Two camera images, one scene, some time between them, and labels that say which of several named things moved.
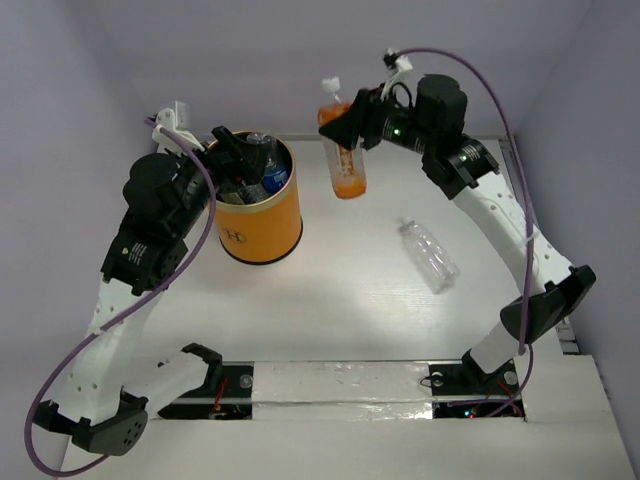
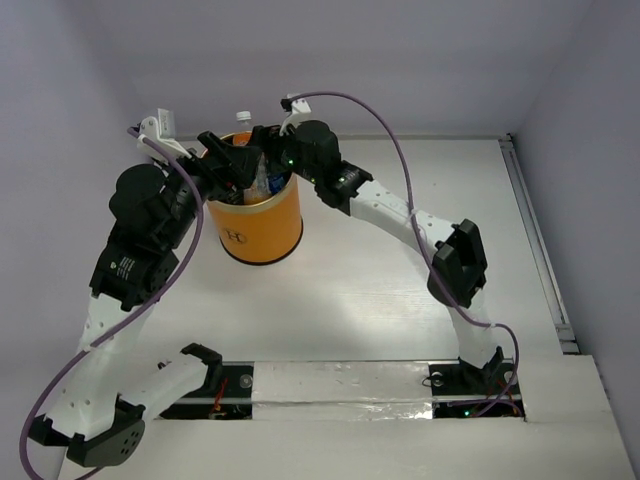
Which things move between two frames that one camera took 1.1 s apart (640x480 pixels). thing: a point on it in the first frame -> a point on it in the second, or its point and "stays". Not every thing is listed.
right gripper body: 384,120 -> 283,155
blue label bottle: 276,177 stays
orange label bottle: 347,167 -> 260,190
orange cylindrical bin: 266,230 stays
